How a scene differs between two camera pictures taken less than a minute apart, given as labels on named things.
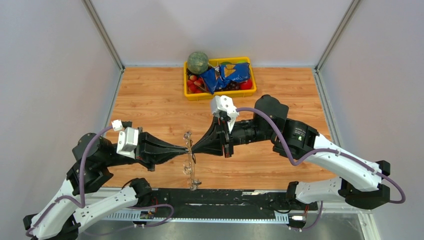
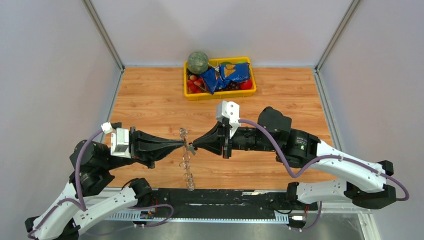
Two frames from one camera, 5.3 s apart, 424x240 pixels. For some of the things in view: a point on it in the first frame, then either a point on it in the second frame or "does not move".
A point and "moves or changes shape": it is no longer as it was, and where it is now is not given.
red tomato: [246, 85] does not move
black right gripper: [212, 143] does not move
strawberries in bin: [195, 84] does not move
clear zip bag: [189, 167] moves or changes shape
